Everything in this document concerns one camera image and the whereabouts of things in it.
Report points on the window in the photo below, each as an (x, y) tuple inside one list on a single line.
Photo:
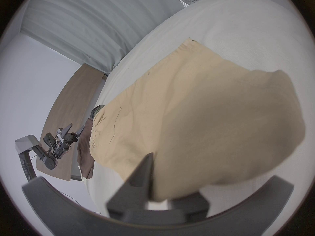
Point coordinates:
[(183, 2)]

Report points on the brown wooden board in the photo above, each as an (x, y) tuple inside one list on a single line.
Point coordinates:
[(71, 102)]

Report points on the beige garment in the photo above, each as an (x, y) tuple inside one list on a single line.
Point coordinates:
[(196, 122)]

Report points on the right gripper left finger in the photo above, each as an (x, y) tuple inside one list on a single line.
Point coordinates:
[(137, 183)]

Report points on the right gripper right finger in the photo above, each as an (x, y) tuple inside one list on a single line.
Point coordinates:
[(193, 205)]

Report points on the brown garment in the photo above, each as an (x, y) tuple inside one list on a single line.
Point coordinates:
[(85, 151)]

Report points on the bed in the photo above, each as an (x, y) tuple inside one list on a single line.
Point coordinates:
[(246, 33)]

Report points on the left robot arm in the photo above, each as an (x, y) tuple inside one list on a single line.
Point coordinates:
[(48, 158)]

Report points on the dark green garment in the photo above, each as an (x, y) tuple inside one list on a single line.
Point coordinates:
[(97, 111)]

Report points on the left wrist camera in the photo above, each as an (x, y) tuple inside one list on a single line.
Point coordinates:
[(50, 138)]

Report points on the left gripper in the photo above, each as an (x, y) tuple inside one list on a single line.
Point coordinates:
[(67, 142)]

